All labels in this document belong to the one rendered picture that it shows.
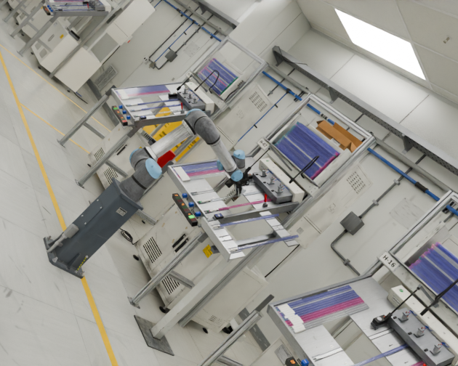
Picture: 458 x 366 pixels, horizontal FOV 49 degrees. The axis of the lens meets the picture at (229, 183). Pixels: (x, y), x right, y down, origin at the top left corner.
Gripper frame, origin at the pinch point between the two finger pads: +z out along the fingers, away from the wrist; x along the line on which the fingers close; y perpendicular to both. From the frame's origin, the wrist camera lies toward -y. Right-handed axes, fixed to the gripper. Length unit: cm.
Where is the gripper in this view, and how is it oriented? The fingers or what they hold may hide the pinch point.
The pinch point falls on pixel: (238, 194)
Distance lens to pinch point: 348.4
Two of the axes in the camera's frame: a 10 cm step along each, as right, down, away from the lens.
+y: 8.9, -3.0, 3.4
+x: -4.6, -5.3, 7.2
